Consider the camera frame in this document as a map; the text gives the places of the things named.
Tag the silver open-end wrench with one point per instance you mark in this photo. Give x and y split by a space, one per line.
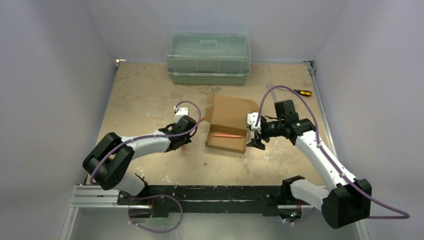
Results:
271 87

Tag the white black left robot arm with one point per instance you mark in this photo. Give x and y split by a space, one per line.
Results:
108 162

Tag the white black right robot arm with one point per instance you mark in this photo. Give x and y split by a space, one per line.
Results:
340 200

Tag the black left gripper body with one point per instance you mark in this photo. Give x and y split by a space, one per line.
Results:
185 140

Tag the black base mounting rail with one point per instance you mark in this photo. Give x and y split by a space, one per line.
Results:
267 200

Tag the brown cardboard box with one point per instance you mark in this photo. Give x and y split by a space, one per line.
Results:
228 115

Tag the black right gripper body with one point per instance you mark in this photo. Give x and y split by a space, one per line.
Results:
257 133

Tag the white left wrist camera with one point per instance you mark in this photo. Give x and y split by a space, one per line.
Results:
180 112

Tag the green clear-lid plastic toolbox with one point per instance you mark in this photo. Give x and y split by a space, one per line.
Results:
200 58

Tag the black yellow handled screwdriver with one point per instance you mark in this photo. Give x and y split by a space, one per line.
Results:
304 93

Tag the aluminium frame extrusion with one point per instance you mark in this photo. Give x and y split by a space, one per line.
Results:
90 196

